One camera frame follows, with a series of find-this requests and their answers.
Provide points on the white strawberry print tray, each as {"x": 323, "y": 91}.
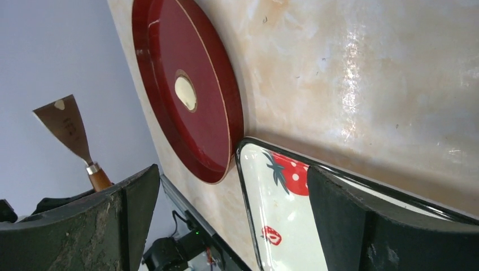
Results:
{"x": 276, "y": 196}

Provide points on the dark red round plate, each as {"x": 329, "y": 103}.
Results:
{"x": 176, "y": 38}

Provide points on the metal scraper wooden handle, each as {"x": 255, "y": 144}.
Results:
{"x": 63, "y": 120}

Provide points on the white dough lump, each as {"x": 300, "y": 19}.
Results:
{"x": 185, "y": 92}

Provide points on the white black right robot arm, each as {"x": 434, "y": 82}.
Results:
{"x": 174, "y": 254}

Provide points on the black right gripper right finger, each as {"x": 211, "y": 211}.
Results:
{"x": 366, "y": 226}

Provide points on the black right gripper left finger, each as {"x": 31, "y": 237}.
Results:
{"x": 106, "y": 230}

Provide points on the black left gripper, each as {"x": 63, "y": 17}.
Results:
{"x": 8, "y": 214}

